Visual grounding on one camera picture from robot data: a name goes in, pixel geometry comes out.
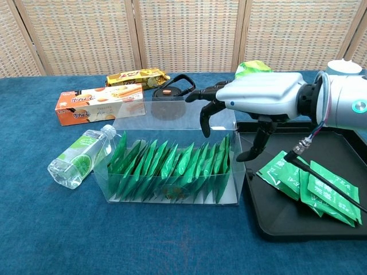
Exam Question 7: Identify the yellow snack packet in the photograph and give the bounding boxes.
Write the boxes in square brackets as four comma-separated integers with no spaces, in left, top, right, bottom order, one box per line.
[105,68,171,91]

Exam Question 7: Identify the light blue plastic cup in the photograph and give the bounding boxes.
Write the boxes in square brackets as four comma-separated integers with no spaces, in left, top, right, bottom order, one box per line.
[325,58,362,76]

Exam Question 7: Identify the clear lime label water bottle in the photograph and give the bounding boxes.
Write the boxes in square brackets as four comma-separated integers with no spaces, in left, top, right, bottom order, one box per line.
[47,124,117,190]

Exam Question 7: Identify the green white snack bag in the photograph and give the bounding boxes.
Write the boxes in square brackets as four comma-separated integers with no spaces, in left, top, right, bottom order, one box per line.
[235,60,273,80]

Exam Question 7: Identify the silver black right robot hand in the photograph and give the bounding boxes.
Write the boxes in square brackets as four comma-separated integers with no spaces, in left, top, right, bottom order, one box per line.
[185,72,307,163]

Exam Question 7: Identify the black kettle with handle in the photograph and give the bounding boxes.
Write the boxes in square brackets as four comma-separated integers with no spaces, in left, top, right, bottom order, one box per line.
[151,73,197,121]

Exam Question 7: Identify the black cable with metal connector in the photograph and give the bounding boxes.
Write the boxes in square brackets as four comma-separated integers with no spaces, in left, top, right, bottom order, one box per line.
[283,71,367,214]

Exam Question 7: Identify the blue velvet tablecloth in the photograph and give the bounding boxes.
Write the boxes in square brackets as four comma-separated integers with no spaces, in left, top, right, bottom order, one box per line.
[0,70,367,275]

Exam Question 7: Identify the clear plastic box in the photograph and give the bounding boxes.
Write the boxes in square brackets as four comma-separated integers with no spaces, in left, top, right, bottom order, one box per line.
[93,97,247,206]

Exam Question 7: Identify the orange white biscuit box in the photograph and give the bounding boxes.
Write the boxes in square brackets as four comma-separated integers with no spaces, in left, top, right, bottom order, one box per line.
[54,84,147,127]

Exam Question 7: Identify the woven rattan folding screen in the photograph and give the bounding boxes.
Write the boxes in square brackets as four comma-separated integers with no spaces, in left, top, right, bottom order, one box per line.
[0,0,367,78]

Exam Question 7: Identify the black plastic tray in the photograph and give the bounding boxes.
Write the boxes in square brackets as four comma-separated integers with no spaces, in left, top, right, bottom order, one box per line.
[235,120,367,237]

